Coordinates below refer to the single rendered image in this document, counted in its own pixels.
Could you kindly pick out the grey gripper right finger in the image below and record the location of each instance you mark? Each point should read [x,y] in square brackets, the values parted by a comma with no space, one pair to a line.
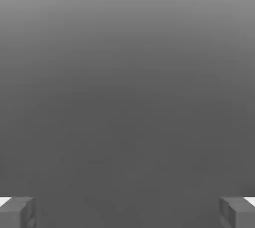
[239,212]

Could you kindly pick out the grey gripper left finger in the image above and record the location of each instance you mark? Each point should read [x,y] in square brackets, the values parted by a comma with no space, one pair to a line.
[16,212]

